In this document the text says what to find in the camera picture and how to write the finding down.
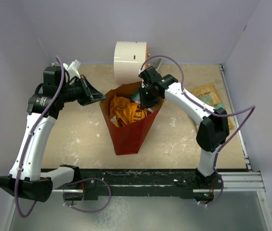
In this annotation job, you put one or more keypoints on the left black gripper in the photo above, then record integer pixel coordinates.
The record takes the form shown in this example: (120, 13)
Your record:
(90, 93)

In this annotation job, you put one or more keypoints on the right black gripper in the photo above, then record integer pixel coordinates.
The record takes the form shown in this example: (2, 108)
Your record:
(146, 103)

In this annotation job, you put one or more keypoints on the teal white snack bag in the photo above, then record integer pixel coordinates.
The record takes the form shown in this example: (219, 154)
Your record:
(135, 98)

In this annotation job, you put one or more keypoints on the orange kettle chips bag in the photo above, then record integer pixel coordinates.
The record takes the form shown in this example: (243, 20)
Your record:
(123, 111)

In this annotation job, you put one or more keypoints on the red paper bag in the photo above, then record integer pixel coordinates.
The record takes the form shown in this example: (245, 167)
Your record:
(128, 139)

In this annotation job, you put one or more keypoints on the tan snack bag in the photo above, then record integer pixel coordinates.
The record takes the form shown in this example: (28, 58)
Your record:
(208, 94)

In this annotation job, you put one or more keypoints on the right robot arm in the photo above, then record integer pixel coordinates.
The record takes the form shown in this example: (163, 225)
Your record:
(213, 129)

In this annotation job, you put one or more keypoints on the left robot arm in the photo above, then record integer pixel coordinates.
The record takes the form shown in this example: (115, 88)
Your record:
(25, 179)

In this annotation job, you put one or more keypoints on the small grey white device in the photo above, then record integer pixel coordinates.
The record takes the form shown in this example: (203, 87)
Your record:
(158, 63)

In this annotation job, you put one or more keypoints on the white cylinder appliance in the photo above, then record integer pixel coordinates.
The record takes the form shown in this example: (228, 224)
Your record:
(128, 59)

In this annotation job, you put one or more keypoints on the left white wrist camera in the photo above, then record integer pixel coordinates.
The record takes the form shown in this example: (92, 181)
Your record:
(72, 68)

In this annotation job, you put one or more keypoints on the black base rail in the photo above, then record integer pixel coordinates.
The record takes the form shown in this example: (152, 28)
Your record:
(182, 183)

